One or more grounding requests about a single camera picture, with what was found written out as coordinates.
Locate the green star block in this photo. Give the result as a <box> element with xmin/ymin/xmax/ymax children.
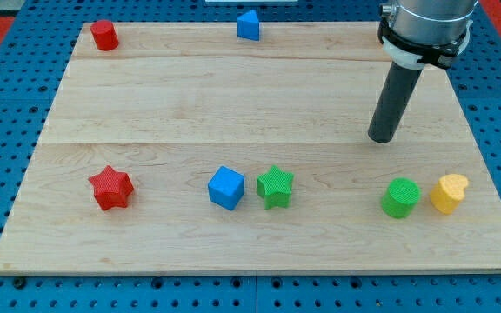
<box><xmin>256</xmin><ymin>165</ymin><xmax>294</xmax><ymax>210</ymax></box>

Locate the red star block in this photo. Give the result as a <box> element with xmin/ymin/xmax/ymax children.
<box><xmin>88</xmin><ymin>165</ymin><xmax>134</xmax><ymax>211</ymax></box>

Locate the blue cube block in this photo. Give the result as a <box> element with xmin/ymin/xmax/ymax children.
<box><xmin>208</xmin><ymin>166</ymin><xmax>245</xmax><ymax>210</ymax></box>

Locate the light wooden board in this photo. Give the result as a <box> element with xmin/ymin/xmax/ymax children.
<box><xmin>0</xmin><ymin>22</ymin><xmax>501</xmax><ymax>276</ymax></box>

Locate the blue triangular prism block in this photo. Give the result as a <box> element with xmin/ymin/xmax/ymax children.
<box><xmin>236</xmin><ymin>10</ymin><xmax>260</xmax><ymax>41</ymax></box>

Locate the green cylinder block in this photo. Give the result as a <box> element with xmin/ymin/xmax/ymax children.
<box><xmin>381</xmin><ymin>177</ymin><xmax>421</xmax><ymax>219</ymax></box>

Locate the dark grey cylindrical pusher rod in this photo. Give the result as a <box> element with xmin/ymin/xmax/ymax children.
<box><xmin>368</xmin><ymin>62</ymin><xmax>422</xmax><ymax>143</ymax></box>

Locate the red cylinder block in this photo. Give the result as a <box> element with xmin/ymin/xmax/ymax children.
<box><xmin>90</xmin><ymin>19</ymin><xmax>119</xmax><ymax>51</ymax></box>

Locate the yellow heart block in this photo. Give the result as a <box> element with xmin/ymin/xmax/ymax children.
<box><xmin>429</xmin><ymin>174</ymin><xmax>469</xmax><ymax>215</ymax></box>

